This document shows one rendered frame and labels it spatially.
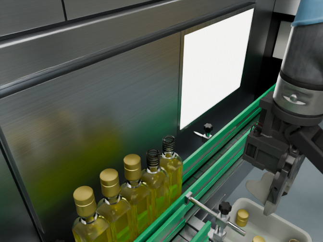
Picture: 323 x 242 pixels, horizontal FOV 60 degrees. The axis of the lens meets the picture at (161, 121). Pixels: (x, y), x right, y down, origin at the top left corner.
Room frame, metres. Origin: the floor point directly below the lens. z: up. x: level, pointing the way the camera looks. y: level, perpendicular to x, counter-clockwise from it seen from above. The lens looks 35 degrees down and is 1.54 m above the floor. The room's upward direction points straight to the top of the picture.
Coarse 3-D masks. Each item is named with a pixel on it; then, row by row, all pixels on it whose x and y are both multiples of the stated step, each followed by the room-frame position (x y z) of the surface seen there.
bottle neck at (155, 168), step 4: (148, 152) 0.45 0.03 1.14; (152, 152) 0.46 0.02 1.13; (156, 152) 0.46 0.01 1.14; (148, 156) 0.44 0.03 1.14; (152, 156) 0.44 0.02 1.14; (156, 156) 0.44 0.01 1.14; (148, 160) 0.44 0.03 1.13; (152, 160) 0.44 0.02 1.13; (156, 160) 0.44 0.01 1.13; (148, 164) 0.44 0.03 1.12; (152, 164) 0.44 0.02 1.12; (156, 164) 0.44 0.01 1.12; (148, 168) 0.44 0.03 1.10; (152, 168) 0.44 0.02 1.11; (156, 168) 0.44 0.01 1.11; (152, 172) 0.44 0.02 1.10; (156, 172) 0.44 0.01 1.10
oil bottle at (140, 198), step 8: (144, 184) 0.41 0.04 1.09; (120, 192) 0.40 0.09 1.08; (128, 192) 0.39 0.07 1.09; (136, 192) 0.39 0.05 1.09; (144, 192) 0.40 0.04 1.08; (128, 200) 0.38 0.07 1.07; (136, 200) 0.38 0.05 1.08; (144, 200) 0.39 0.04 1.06; (136, 208) 0.38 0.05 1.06; (144, 208) 0.39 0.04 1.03; (136, 216) 0.37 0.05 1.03; (144, 216) 0.39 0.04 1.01; (136, 224) 0.37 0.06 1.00; (144, 224) 0.39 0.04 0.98; (136, 232) 0.37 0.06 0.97
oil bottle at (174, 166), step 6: (174, 156) 0.50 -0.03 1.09; (162, 162) 0.48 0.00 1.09; (168, 162) 0.48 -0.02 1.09; (174, 162) 0.48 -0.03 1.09; (180, 162) 0.49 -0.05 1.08; (168, 168) 0.47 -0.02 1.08; (174, 168) 0.47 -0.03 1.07; (180, 168) 0.49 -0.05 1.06; (174, 174) 0.47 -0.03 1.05; (180, 174) 0.49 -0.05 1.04; (174, 180) 0.47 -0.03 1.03; (180, 180) 0.49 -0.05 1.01; (174, 186) 0.48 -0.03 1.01; (180, 186) 0.49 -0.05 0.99; (174, 192) 0.48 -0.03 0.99; (180, 192) 0.50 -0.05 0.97; (174, 198) 0.48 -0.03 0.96
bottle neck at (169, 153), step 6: (162, 138) 0.50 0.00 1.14; (168, 138) 0.51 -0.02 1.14; (174, 138) 0.50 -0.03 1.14; (162, 144) 0.50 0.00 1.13; (168, 144) 0.49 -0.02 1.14; (174, 144) 0.50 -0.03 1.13; (162, 150) 0.50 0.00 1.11; (168, 150) 0.49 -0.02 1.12; (162, 156) 0.49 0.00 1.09; (168, 156) 0.49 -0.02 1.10
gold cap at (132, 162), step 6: (126, 156) 0.42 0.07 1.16; (132, 156) 0.42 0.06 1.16; (138, 156) 0.42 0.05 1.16; (126, 162) 0.40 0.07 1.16; (132, 162) 0.40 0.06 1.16; (138, 162) 0.40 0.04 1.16; (126, 168) 0.40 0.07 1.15; (132, 168) 0.39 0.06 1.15; (138, 168) 0.40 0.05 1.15; (126, 174) 0.40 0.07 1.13; (132, 174) 0.39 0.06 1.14; (138, 174) 0.40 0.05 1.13; (132, 180) 0.39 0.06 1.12
